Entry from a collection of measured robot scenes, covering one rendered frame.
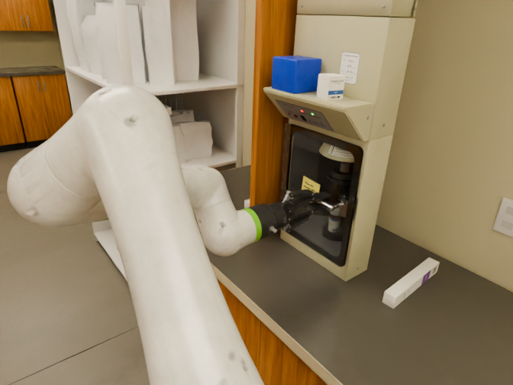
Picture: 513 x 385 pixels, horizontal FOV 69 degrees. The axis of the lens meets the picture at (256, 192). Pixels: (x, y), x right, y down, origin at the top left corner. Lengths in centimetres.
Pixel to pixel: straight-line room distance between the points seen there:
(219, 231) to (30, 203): 45
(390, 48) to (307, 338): 76
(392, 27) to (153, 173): 74
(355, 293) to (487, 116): 68
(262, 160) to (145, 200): 89
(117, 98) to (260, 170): 87
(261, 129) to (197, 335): 94
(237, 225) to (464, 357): 66
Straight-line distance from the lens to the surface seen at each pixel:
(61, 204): 59
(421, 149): 149
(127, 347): 238
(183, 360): 41
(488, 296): 141
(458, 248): 152
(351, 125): 99
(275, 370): 128
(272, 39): 124
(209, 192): 91
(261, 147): 128
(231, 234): 90
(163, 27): 203
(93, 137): 50
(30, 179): 60
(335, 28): 112
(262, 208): 99
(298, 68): 107
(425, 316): 123
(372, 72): 104
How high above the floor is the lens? 170
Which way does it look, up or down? 25 degrees down
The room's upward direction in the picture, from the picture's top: 2 degrees clockwise
